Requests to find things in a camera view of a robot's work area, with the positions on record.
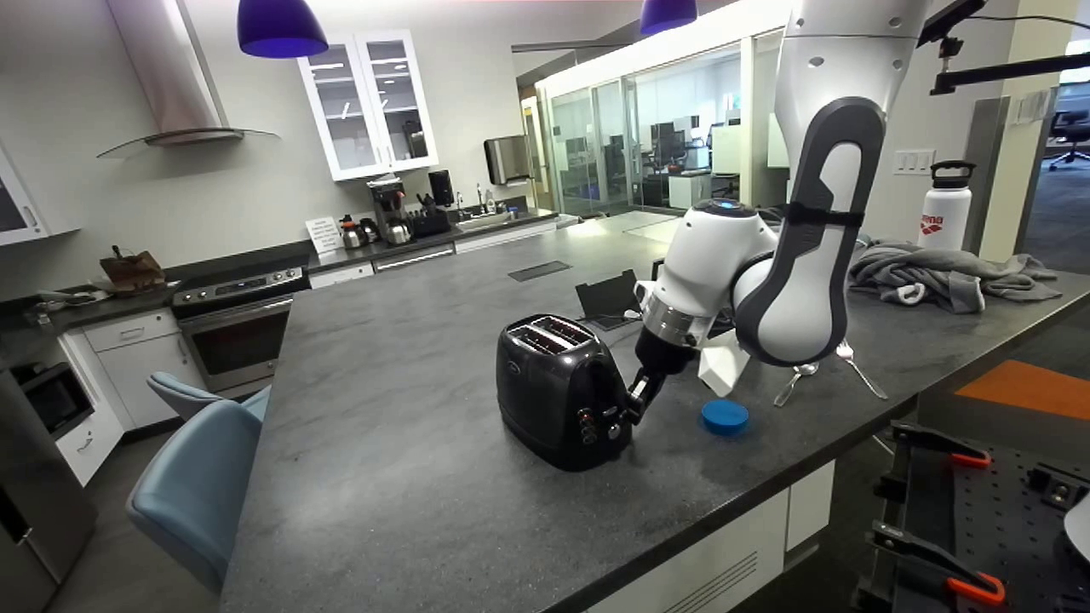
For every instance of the steel range hood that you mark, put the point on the steel range hood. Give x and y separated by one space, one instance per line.
174 79

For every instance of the blue jar lid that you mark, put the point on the blue jar lid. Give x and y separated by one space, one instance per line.
724 418

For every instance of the white water bottle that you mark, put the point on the white water bottle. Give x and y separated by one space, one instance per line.
943 207

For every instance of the black toaster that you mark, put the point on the black toaster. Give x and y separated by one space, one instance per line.
561 393

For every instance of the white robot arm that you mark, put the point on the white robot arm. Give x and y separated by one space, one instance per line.
784 288

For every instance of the white glass wall cabinet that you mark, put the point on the white glass wall cabinet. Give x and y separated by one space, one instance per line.
368 104

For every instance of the grey cutlery basket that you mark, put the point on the grey cutlery basket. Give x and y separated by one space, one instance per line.
612 302

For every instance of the grey crumpled cloth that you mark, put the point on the grey crumpled cloth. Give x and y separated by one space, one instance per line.
953 281

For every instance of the stainless oven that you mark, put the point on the stainless oven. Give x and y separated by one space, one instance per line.
231 327

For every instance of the metal spoon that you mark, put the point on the metal spoon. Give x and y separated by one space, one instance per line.
792 382

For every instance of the blue pendant lamp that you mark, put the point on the blue pendant lamp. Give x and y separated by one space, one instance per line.
279 29
663 15

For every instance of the light blue chair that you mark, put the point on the light blue chair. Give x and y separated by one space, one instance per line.
189 494

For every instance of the black clamp orange tip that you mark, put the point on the black clamp orange tip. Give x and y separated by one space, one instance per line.
907 440

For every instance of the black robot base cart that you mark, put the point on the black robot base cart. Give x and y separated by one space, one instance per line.
1023 523

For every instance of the black coffee machine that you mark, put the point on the black coffee machine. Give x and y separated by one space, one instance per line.
389 209

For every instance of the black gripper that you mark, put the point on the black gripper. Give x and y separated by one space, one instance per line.
657 361

